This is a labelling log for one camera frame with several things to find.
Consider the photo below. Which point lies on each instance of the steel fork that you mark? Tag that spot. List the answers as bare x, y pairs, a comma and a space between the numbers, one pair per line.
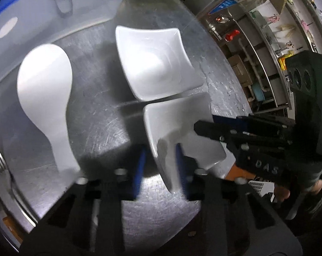
5, 173

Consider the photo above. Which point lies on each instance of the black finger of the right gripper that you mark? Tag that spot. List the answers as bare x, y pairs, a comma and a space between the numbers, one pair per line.
224, 129

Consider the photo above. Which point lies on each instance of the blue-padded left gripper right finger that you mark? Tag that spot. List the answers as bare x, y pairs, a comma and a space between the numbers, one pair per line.
181, 164

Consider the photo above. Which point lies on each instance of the translucent plastic storage bin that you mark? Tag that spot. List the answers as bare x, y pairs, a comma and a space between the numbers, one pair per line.
25, 24

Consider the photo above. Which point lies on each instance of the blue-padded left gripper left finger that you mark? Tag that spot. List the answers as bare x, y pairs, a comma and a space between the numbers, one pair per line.
138, 163

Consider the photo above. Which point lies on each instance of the white square dish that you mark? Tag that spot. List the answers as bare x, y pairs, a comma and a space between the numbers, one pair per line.
155, 63
171, 122

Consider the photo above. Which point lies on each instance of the right hand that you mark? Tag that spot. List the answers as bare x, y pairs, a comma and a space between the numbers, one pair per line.
282, 193

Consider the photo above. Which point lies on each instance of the white plastic rice paddle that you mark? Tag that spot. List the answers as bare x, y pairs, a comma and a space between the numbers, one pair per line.
44, 83

